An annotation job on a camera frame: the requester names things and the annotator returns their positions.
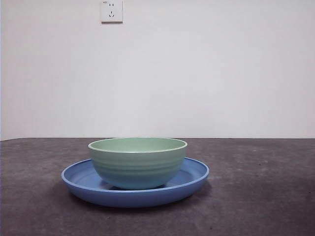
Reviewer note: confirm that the green ribbed bowl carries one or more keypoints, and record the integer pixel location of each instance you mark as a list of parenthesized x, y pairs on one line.
[(137, 169)]

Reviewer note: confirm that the blue round plate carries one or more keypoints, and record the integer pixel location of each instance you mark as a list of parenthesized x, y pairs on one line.
[(135, 198)]

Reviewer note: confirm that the white wall socket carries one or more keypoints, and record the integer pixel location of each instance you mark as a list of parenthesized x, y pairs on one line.
[(112, 11)]

